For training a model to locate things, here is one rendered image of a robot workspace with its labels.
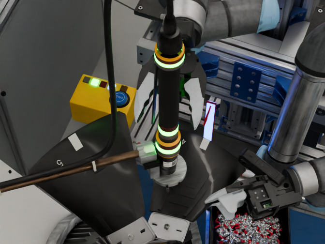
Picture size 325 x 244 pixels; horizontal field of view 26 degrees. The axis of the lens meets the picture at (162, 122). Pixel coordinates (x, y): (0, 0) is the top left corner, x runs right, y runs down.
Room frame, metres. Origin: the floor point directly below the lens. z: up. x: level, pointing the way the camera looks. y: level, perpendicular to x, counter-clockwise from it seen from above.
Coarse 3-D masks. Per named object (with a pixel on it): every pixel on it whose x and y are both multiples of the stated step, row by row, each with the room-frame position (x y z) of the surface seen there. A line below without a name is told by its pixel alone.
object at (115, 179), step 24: (96, 120) 0.75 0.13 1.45; (120, 120) 0.76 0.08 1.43; (96, 144) 0.71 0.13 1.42; (120, 144) 0.72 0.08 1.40; (48, 168) 0.66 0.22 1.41; (96, 168) 0.67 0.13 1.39; (120, 168) 0.68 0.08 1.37; (48, 192) 0.63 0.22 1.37; (72, 192) 0.63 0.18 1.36; (96, 192) 0.64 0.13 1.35; (120, 192) 0.64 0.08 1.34; (96, 216) 0.60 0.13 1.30; (120, 216) 0.61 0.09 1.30
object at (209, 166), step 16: (192, 144) 0.85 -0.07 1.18; (208, 144) 0.85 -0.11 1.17; (192, 160) 0.80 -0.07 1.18; (208, 160) 0.81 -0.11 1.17; (224, 160) 0.82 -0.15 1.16; (192, 176) 0.76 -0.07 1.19; (208, 176) 0.76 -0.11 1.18; (224, 176) 0.77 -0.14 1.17; (160, 192) 0.72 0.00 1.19; (176, 192) 0.72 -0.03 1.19; (192, 192) 0.72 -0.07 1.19; (208, 192) 0.72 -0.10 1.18; (160, 208) 0.68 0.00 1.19; (176, 208) 0.68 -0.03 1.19; (192, 208) 0.68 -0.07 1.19
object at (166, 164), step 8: (168, 24) 0.62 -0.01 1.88; (176, 24) 0.63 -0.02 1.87; (160, 32) 0.63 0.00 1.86; (168, 32) 0.62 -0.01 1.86; (176, 32) 0.63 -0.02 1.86; (160, 40) 0.62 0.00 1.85; (168, 40) 0.62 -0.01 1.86; (176, 40) 0.62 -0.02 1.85; (160, 48) 0.62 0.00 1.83; (168, 48) 0.61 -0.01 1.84; (176, 48) 0.62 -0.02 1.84; (160, 160) 0.62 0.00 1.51; (168, 160) 0.61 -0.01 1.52; (176, 160) 0.62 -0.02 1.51; (160, 168) 0.62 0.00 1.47; (168, 168) 0.61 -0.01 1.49; (176, 168) 0.63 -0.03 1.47
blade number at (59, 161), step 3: (60, 156) 0.68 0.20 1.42; (57, 159) 0.67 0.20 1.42; (60, 159) 0.67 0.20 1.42; (54, 162) 0.67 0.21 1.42; (57, 162) 0.67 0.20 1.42; (60, 162) 0.67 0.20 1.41; (63, 162) 0.67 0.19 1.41; (57, 165) 0.66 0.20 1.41; (60, 165) 0.67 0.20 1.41; (63, 165) 0.67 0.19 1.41
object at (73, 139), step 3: (72, 135) 0.71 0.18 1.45; (75, 135) 0.71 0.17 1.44; (69, 138) 0.71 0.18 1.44; (72, 138) 0.71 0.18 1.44; (75, 138) 0.71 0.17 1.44; (78, 138) 0.71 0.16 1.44; (72, 141) 0.70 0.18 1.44; (75, 141) 0.70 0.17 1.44; (78, 141) 0.71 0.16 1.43; (72, 144) 0.70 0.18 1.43; (75, 144) 0.70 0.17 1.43; (78, 144) 0.70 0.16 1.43; (81, 144) 0.70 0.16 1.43; (75, 147) 0.70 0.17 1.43; (78, 147) 0.70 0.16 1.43; (81, 147) 0.70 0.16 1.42
